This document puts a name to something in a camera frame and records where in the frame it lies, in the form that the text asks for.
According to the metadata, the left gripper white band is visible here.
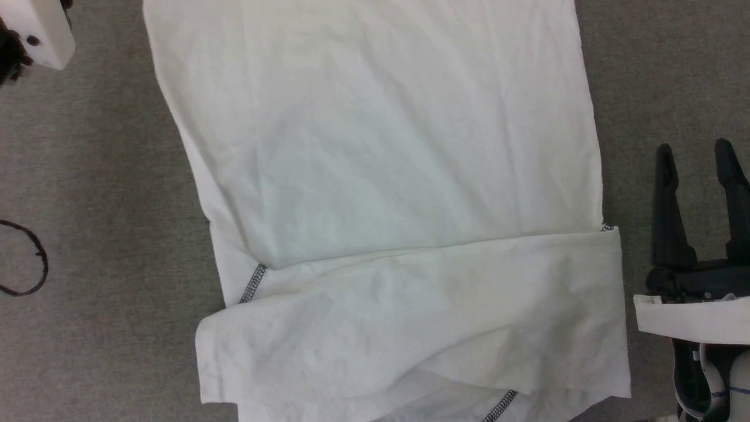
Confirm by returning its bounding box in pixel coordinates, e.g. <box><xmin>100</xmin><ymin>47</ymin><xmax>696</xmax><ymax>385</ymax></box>
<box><xmin>0</xmin><ymin>0</ymin><xmax>76</xmax><ymax>72</ymax></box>

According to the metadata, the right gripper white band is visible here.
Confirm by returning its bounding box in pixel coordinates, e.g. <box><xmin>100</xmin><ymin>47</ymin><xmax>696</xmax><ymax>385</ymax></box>
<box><xmin>633</xmin><ymin>138</ymin><xmax>750</xmax><ymax>345</ymax></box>

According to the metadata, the white garment with grey stitching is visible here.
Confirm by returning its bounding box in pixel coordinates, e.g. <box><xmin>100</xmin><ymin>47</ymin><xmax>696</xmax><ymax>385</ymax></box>
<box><xmin>142</xmin><ymin>0</ymin><xmax>633</xmax><ymax>422</ymax></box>

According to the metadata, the thin black cable teal plug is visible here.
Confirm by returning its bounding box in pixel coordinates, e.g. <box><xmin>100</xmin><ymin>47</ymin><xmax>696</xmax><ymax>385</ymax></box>
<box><xmin>0</xmin><ymin>219</ymin><xmax>49</xmax><ymax>297</ymax></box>

